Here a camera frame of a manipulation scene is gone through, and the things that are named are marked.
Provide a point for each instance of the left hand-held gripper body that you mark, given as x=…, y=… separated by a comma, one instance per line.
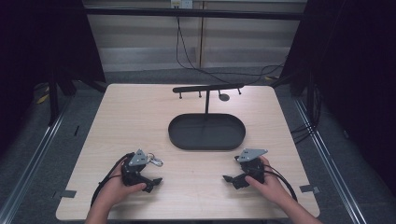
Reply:
x=138, y=159

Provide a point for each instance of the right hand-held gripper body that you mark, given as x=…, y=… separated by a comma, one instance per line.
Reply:
x=250, y=154

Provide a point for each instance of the black hook stand with tray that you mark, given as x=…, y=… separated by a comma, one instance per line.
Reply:
x=206, y=131

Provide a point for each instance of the person's right hand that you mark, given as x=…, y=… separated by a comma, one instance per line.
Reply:
x=271, y=188

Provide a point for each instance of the person's left hand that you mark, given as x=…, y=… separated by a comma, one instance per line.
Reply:
x=116, y=191

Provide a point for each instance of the round dark disc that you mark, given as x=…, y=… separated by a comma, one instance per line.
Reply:
x=224, y=97

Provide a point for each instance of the grey tape strip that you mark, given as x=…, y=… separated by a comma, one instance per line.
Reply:
x=309, y=188
x=66, y=194

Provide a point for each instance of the short black tape strip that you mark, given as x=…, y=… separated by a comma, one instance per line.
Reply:
x=76, y=130

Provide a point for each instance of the yellow floor item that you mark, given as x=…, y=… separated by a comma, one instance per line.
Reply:
x=42, y=98

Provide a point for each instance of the dark curtain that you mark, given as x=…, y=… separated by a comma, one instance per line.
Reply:
x=40, y=46
x=355, y=77

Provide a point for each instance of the metal floor rail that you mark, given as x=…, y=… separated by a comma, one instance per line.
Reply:
x=28, y=171
x=330, y=168

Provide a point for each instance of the black horizontal frame bar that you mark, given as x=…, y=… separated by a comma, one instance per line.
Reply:
x=193, y=13

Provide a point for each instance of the white wall socket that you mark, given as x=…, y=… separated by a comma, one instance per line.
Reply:
x=181, y=3

